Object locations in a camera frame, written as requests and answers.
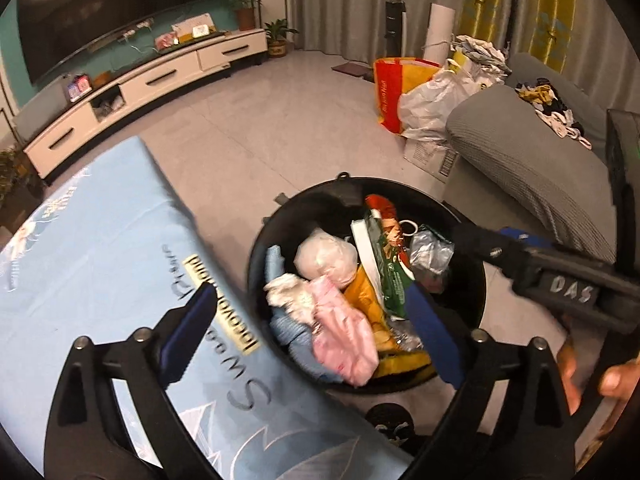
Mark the white paper roll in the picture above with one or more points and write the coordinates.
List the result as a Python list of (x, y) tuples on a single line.
[(439, 30)]

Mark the red yellow shopping bag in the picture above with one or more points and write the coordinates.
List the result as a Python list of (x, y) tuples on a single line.
[(392, 90)]

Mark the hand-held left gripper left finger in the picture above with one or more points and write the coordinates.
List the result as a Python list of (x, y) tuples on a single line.
[(187, 332)]

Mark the yellow foil bag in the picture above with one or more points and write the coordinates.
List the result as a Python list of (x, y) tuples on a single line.
[(365, 295)]

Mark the grey curtain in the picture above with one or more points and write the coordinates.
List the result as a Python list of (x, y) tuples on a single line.
[(345, 0)]

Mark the white television cabinet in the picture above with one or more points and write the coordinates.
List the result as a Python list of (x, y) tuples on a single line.
[(150, 80)]

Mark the small purple box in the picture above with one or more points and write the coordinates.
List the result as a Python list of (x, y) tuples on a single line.
[(80, 87)]

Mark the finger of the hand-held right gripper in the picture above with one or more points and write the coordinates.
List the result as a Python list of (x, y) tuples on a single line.
[(490, 250), (522, 237)]

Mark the cluster of potted plants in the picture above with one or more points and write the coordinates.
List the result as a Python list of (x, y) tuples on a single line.
[(17, 180)]

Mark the large white plastic bag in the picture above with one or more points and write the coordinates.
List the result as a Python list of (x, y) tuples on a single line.
[(440, 102)]

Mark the red gift box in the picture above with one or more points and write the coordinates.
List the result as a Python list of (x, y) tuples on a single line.
[(166, 41)]

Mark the person's right hand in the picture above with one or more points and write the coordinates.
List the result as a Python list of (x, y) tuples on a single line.
[(569, 370)]

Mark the red green snack packet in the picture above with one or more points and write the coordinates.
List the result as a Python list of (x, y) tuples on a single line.
[(392, 265)]

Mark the clear plastic bag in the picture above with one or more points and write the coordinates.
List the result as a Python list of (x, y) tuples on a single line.
[(430, 252)]

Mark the pink packet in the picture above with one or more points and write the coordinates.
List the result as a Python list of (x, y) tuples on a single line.
[(342, 332)]

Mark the yellow patterned curtain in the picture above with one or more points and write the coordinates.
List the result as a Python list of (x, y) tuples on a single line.
[(490, 5)]

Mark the black bucket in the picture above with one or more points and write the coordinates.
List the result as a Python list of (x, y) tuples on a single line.
[(465, 280)]

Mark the grey sofa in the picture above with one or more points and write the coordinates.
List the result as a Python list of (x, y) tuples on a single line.
[(525, 160)]

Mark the blue floral blanket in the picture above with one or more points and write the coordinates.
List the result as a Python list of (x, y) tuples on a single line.
[(100, 260)]

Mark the grey panel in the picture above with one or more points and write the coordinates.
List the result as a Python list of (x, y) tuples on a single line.
[(40, 107)]

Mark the white yellow gift box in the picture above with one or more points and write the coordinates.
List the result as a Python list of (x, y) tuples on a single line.
[(195, 27)]

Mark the upright vacuum cleaner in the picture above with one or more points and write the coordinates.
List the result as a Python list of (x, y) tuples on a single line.
[(395, 25)]

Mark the dark floor mat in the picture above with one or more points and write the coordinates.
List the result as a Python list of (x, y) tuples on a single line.
[(352, 70)]

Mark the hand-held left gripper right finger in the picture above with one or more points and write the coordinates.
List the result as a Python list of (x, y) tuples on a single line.
[(432, 335)]

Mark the cardboard box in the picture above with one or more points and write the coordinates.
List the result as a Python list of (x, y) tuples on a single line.
[(430, 157)]

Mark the pile of clothes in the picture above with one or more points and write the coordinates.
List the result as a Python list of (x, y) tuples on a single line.
[(555, 110)]

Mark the television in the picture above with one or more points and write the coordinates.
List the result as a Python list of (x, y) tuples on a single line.
[(115, 5)]

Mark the small potted plant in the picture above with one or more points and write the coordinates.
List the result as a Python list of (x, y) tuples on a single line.
[(277, 40)]

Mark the crumpled grey white cloth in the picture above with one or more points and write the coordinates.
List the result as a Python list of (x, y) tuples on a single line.
[(480, 55)]

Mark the tall potted plant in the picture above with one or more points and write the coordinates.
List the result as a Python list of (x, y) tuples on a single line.
[(245, 7)]

